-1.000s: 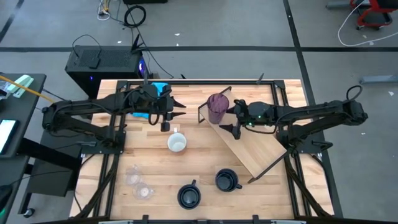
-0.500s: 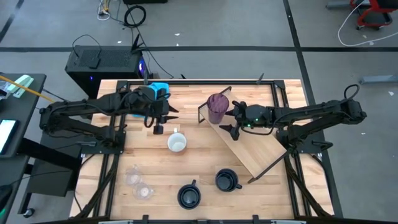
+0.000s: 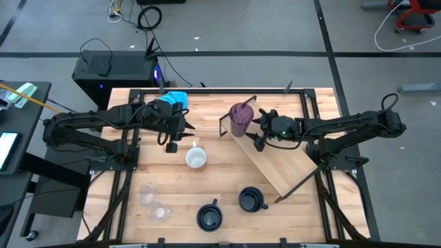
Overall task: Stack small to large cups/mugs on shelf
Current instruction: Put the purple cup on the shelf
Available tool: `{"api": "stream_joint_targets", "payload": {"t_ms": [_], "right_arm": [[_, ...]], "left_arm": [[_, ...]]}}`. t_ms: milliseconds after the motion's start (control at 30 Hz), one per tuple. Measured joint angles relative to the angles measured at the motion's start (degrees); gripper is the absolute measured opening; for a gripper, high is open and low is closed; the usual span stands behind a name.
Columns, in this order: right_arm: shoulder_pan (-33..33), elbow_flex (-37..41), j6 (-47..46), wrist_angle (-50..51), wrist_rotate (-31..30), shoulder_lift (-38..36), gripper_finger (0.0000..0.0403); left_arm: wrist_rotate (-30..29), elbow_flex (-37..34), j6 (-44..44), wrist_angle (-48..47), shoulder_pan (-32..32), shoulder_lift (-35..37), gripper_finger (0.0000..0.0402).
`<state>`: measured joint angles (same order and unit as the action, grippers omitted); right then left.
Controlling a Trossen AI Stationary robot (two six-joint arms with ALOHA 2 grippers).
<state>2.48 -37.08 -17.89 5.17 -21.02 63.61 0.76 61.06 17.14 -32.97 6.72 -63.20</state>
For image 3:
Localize wooden shelf black metal legs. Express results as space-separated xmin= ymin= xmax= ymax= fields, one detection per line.
xmin=218 ymin=94 xmax=320 ymax=204

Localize smartphone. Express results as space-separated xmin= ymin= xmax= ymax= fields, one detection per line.
xmin=0 ymin=131 xmax=22 ymax=172

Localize black office desk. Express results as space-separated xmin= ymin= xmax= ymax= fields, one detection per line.
xmin=0 ymin=80 xmax=52 ymax=248

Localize thick yellow strap cable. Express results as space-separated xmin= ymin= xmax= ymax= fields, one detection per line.
xmin=0 ymin=82 xmax=62 ymax=114

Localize black computer tower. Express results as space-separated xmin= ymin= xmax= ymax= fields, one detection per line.
xmin=71 ymin=49 xmax=163 ymax=110

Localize black wifi antenna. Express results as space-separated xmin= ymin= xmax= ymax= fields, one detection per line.
xmin=144 ymin=37 xmax=160 ymax=59

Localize purple plastic tumbler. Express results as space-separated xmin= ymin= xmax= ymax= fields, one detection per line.
xmin=228 ymin=102 xmax=255 ymax=138

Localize blue cloth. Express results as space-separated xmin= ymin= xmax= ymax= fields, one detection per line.
xmin=158 ymin=90 xmax=189 ymax=112

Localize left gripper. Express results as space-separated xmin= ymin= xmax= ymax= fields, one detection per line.
xmin=151 ymin=99 xmax=196 ymax=142

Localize mint green stapler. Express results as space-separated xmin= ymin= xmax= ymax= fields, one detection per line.
xmin=6 ymin=82 xmax=39 ymax=110

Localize grey metal bar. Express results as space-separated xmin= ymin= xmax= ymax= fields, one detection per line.
xmin=398 ymin=82 xmax=441 ymax=94
xmin=360 ymin=0 xmax=411 ymax=11

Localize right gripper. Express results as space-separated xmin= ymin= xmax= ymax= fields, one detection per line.
xmin=245 ymin=110 xmax=306 ymax=141

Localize black flat base plate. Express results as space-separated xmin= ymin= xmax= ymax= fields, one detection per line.
xmin=28 ymin=133 xmax=91 ymax=219

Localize black enamel mug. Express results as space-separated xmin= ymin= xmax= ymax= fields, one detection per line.
xmin=196 ymin=198 xmax=224 ymax=233
xmin=238 ymin=186 xmax=269 ymax=214

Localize red mug white inside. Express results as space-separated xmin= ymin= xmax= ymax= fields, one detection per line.
xmin=185 ymin=141 xmax=208 ymax=170

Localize white cable bundle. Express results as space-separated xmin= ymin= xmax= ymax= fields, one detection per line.
xmin=107 ymin=0 xmax=124 ymax=24

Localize coiled black cable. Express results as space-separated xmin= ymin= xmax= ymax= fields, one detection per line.
xmin=136 ymin=5 xmax=163 ymax=32

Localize black metal table frame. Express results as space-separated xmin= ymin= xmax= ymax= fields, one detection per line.
xmin=81 ymin=87 xmax=372 ymax=242

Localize clear glass cup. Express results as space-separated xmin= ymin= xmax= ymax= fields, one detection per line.
xmin=146 ymin=201 xmax=172 ymax=223
xmin=136 ymin=181 xmax=159 ymax=207

